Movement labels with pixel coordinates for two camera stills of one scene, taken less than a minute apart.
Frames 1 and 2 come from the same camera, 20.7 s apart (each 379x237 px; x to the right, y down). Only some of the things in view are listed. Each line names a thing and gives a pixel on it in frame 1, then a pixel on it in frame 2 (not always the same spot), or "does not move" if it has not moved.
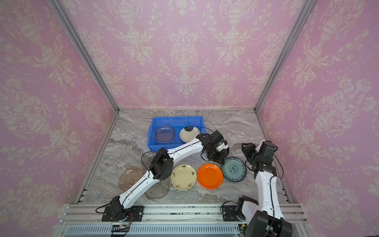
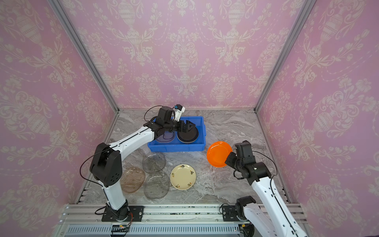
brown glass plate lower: x=129 y=176 does not move
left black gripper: x=218 y=159 to x=186 y=126
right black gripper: x=248 y=149 to x=230 y=161
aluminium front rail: x=167 y=220 does not move
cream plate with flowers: x=183 y=177 does not move
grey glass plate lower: x=159 y=190 does not move
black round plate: x=219 y=156 to x=189 y=137
